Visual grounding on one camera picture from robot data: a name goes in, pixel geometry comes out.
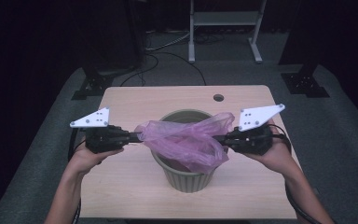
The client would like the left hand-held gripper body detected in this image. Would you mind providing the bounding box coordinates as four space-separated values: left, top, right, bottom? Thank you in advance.
69 106 132 154

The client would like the black floor cable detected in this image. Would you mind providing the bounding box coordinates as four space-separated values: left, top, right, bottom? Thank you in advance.
119 50 208 88

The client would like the grey floor cable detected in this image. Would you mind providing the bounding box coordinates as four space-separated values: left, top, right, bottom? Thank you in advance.
145 31 191 52

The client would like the green ribbed bin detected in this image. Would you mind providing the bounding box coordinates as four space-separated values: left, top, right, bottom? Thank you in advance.
150 108 224 194

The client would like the person's right hand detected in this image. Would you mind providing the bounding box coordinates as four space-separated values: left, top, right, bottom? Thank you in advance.
241 119 296 175

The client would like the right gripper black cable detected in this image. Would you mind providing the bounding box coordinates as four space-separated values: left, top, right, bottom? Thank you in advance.
266 123 324 224

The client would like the black stand base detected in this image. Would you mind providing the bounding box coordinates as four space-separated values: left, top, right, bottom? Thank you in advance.
71 66 117 102
280 63 331 99

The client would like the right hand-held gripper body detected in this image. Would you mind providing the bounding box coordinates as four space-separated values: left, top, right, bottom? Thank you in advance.
227 104 286 156

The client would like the person's left hand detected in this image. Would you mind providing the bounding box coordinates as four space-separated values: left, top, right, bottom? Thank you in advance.
69 141 125 175

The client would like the white metal stand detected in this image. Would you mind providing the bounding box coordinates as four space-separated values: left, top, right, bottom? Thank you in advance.
187 0 268 64

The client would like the pink plastic bag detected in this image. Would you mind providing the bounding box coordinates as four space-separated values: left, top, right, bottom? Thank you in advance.
134 112 236 175

